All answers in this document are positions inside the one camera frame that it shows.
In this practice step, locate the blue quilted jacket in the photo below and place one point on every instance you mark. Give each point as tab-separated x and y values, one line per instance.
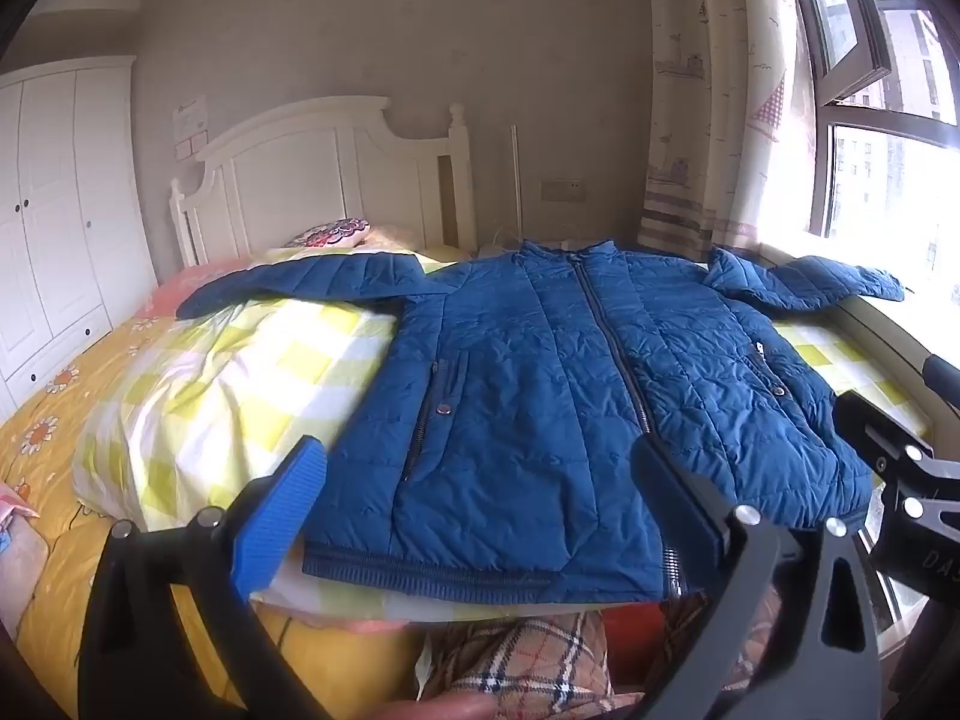
540	405

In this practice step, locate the white nightstand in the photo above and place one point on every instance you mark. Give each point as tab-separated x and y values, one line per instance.
495	246

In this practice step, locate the beige pillow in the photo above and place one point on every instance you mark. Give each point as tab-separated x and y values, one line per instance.
390	237

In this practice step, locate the paper sheet on wall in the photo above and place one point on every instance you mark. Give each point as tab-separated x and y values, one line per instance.
189	116

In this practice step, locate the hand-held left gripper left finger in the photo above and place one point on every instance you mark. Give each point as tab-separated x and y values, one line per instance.
276	521

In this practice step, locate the plaid cloth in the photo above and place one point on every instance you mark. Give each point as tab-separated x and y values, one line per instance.
525	667

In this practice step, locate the white bed headboard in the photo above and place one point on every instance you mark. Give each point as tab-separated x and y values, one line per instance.
300	165

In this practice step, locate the pale pink bundle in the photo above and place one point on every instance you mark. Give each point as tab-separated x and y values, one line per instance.
19	540

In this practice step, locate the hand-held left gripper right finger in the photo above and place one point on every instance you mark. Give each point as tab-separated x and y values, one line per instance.
671	491

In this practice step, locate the yellow white checked blanket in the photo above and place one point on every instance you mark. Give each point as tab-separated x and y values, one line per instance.
247	382

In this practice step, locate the pink cloth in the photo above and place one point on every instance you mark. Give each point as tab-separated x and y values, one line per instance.
184	286

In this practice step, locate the white wardrobe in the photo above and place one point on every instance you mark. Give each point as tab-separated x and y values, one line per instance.
60	225

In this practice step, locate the printed curtain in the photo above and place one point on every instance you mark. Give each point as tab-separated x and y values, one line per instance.
712	90

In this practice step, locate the white pole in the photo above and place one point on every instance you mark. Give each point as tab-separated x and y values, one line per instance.
517	180

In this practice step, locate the floral patterned pillow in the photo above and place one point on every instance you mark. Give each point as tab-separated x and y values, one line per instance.
330	231

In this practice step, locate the wall socket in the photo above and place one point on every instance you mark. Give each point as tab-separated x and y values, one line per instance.
562	189

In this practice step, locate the wall switch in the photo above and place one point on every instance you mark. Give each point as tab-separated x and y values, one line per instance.
190	147

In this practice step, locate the yellow floral bedsheet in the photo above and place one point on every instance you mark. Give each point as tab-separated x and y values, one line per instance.
52	435

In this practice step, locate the window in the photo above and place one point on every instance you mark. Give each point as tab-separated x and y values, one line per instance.
885	127

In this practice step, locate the red cloth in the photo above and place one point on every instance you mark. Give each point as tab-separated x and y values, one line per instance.
634	634

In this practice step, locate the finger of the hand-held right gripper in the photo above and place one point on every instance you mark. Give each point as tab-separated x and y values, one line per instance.
870	427
943	376

